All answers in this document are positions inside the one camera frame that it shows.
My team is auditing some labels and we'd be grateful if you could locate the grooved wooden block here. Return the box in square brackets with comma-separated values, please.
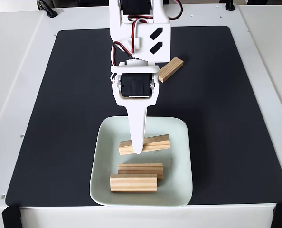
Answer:
[158, 57, 184, 84]
[118, 134, 172, 156]
[118, 163, 164, 180]

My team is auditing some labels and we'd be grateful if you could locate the smooth wooden block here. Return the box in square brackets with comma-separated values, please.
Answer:
[110, 173, 159, 193]

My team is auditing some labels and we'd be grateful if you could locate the pale green square plate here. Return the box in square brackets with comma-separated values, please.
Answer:
[89, 115, 194, 207]

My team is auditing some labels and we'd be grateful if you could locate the black table mat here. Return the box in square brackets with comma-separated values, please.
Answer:
[5, 25, 282, 207]

